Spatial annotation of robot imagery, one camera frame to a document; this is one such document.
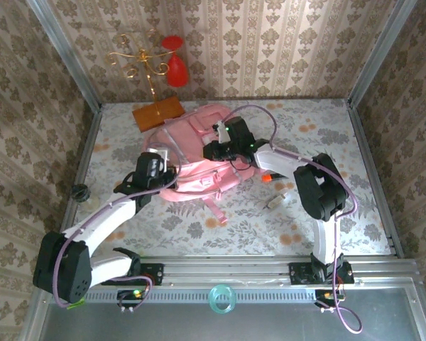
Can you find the teal tape roll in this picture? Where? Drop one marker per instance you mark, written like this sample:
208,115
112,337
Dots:
211,298

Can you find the black round knob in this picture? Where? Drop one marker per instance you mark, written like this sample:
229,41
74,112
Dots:
79,192

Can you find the small black controller board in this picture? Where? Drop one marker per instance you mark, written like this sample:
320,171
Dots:
128,295
323,295

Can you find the small white adapter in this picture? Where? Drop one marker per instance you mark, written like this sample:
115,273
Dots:
275,200

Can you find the gold stand with red ornaments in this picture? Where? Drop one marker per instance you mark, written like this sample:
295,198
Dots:
156,115

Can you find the metal front tray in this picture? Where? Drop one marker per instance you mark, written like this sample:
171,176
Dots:
270,323

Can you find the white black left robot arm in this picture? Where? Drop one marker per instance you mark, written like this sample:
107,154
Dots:
103,216

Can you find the aluminium table side rail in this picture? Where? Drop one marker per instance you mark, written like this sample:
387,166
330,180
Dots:
88,142
370,160

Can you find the aluminium frame post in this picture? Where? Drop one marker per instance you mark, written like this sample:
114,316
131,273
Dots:
376,53
69,57

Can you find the pink student backpack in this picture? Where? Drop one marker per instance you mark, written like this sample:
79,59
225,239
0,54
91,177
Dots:
199,177

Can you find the green plastic tag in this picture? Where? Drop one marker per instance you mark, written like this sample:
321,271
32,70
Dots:
72,305

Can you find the aluminium front rail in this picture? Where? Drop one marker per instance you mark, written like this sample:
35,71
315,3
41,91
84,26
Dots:
227,271

